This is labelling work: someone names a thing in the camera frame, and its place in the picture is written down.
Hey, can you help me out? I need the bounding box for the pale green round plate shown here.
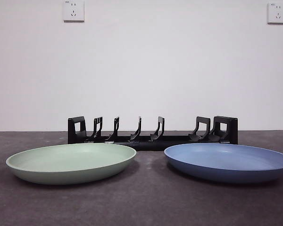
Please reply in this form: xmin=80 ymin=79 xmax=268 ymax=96
xmin=5 ymin=143 xmax=137 ymax=186

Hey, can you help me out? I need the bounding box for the blue round plate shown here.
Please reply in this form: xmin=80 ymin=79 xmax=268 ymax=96
xmin=164 ymin=143 xmax=283 ymax=184

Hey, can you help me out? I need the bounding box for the black plastic plate rack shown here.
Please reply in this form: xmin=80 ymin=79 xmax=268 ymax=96
xmin=67 ymin=115 xmax=239 ymax=152

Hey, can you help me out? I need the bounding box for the white wall socket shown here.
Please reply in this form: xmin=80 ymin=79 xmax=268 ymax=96
xmin=267 ymin=2 xmax=283 ymax=25
xmin=63 ymin=0 xmax=85 ymax=23

